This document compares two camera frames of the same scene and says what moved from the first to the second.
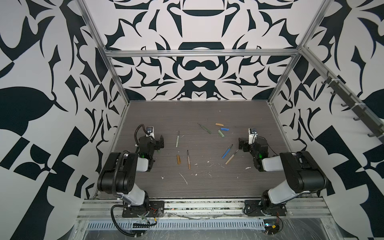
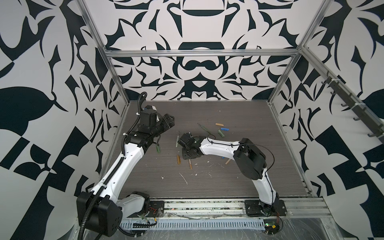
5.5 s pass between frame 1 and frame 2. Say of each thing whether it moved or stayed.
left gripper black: moved
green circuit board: stayed
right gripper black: moved
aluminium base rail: stayed
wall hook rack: stayed
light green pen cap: stayed
